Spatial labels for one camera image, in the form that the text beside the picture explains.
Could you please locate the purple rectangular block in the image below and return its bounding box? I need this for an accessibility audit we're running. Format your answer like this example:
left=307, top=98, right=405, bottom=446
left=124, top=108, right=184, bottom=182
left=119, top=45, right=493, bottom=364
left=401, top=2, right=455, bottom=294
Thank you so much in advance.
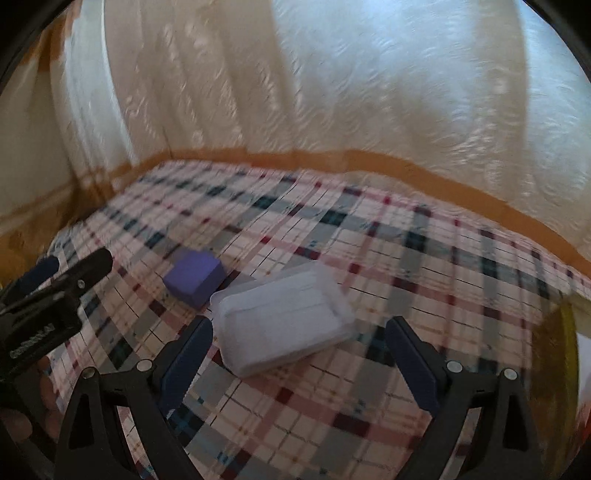
left=163, top=250, right=226, bottom=309

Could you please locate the clear plastic lidded box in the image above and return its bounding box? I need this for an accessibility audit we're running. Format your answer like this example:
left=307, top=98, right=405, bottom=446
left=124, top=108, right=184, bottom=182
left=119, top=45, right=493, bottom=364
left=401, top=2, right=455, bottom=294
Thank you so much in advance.
left=211, top=261, right=356, bottom=378

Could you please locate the cream lace curtain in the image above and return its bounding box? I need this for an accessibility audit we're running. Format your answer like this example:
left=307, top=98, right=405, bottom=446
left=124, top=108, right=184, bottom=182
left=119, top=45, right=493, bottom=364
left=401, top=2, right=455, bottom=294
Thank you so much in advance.
left=1, top=1, right=590, bottom=281

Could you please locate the gold metal tin tray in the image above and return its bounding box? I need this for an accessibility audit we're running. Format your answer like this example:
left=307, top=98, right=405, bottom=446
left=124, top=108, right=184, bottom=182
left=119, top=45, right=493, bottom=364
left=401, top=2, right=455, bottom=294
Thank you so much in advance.
left=530, top=299, right=579, bottom=476

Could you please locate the plaid tablecloth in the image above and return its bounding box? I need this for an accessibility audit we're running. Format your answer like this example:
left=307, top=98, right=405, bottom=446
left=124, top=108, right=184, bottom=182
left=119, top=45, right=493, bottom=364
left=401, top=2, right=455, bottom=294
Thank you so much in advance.
left=49, top=161, right=590, bottom=479

